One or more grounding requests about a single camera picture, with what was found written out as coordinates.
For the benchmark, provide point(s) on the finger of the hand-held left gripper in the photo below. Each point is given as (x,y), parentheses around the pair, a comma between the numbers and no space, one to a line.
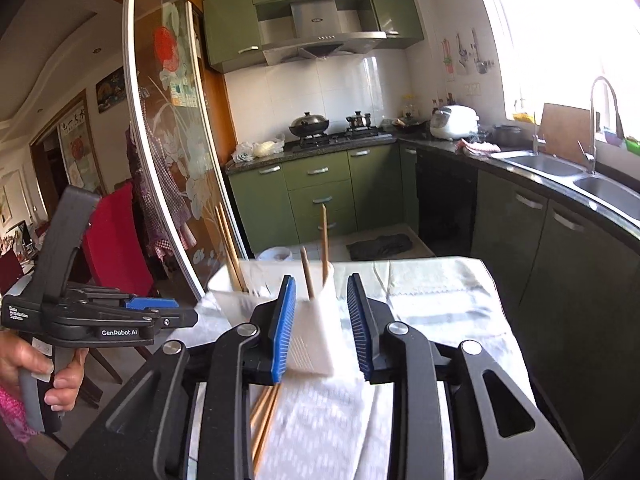
(175,319)
(150,303)

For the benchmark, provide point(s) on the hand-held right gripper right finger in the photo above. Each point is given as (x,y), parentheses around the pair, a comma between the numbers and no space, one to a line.
(359,330)

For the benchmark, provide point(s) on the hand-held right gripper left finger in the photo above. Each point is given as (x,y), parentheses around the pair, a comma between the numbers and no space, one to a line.
(282,330)

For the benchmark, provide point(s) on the white plastic utensil holder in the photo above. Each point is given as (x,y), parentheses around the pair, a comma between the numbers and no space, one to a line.
(315,330)

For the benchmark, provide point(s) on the dark wooden chopstick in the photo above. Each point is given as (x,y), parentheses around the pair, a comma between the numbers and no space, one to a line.
(307,272)
(325,245)

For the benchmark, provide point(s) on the light bamboo chopstick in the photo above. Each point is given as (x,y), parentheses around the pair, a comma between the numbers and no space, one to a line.
(227,250)
(267,425)
(234,250)
(262,412)

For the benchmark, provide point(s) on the hanging kitchen utensils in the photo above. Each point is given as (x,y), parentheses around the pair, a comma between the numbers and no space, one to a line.
(467,55)

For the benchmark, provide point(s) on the person's left hand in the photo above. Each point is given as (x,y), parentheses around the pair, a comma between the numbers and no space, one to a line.
(67,385)

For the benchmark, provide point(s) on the red covered chair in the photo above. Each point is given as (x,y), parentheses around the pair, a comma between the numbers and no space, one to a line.
(115,240)

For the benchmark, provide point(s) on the white trash bin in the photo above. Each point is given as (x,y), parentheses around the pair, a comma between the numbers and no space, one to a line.
(275,255)

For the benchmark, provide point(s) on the pale checked tablecloth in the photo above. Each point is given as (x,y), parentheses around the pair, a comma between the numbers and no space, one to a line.
(440,310)

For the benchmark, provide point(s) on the black floor mat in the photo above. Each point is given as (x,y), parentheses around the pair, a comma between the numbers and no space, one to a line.
(380,246)

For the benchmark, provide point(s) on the checked apron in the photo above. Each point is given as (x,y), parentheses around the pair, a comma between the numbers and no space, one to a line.
(150,200)

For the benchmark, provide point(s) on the green lower cabinets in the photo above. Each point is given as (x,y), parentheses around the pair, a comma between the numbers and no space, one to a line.
(375,180)

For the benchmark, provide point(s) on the green cabinets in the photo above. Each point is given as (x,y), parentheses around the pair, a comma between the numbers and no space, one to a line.
(230,25)
(375,180)

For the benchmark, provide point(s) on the flower print glass sliding door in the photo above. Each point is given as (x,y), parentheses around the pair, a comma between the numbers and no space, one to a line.
(170,135)

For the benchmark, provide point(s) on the white printed plastic bag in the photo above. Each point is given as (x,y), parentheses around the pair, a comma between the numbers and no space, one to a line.
(243,153)

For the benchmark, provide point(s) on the pale plastic bag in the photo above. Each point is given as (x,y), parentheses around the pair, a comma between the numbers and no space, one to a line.
(267,147)

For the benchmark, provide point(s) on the black gas stove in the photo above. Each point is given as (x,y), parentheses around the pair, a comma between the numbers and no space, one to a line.
(345,137)

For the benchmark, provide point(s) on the black wok with lid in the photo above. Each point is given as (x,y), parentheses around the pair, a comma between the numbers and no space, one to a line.
(309,125)

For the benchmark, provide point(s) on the dark frying pan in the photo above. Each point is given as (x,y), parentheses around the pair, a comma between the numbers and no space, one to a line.
(410,124)

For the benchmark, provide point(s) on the pink cloth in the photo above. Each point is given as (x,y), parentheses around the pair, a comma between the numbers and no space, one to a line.
(477,147)

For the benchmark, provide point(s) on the white rice cooker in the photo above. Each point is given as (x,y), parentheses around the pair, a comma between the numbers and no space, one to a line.
(452,122)

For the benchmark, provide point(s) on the group of sauce bottles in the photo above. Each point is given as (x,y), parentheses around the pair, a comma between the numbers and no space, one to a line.
(442,102)

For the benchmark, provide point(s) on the dark cooking pot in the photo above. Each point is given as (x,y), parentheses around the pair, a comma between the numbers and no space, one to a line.
(507,136)

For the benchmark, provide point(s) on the small steel faucet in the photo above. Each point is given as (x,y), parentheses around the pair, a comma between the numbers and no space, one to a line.
(535,137)

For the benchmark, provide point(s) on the steel double sink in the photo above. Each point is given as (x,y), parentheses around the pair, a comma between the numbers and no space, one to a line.
(600,190)

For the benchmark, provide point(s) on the wooden cutting board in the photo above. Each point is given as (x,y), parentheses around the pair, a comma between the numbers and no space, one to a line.
(565,132)

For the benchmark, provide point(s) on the green upper cabinets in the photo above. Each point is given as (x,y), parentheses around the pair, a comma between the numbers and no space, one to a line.
(230,25)

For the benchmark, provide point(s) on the steel range hood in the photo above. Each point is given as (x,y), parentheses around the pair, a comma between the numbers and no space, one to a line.
(320,35)

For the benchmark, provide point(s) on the tall steel faucet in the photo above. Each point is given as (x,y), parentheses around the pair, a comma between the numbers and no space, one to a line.
(594,125)

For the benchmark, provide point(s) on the green plastic container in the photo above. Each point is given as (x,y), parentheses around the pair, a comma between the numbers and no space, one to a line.
(632,145)

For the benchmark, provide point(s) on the kitchen window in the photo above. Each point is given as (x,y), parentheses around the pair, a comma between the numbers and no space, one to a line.
(550,35)

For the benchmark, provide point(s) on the framed wall poster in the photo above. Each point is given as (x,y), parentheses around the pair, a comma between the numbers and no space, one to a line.
(77,145)

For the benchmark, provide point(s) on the dark wall picture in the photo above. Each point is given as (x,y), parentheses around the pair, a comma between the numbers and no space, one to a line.
(110,90)

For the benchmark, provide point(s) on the wall socket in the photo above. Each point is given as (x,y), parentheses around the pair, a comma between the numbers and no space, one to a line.
(473,90)

